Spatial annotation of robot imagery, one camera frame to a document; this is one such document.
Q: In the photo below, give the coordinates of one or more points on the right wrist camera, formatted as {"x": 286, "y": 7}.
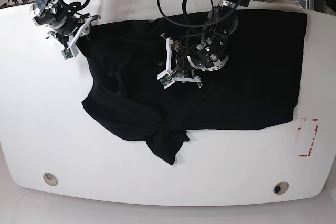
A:
{"x": 69, "y": 52}

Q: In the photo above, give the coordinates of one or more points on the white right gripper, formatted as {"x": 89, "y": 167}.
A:
{"x": 70, "y": 30}

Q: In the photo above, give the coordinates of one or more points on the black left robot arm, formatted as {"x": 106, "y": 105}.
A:
{"x": 203, "y": 46}

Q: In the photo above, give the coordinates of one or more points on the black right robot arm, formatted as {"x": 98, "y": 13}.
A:
{"x": 52, "y": 12}

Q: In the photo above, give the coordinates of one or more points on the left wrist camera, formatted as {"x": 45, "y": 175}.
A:
{"x": 166, "y": 80}

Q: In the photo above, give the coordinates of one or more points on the right table grommet hole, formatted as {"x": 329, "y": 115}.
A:
{"x": 280, "y": 188}

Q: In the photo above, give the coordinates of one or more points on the table grommet hole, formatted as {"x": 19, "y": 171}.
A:
{"x": 280, "y": 188}
{"x": 50, "y": 179}

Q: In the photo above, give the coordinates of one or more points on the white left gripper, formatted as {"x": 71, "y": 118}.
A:
{"x": 175, "y": 61}

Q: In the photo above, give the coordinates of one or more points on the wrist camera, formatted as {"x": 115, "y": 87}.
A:
{"x": 69, "y": 52}
{"x": 166, "y": 80}

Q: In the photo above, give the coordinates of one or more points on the left table grommet hole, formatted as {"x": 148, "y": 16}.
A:
{"x": 50, "y": 179}

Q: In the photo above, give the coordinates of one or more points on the black T-shirt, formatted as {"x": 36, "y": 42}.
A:
{"x": 257, "y": 88}

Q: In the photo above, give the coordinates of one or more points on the red tape rectangle marking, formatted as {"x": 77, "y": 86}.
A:
{"x": 306, "y": 135}

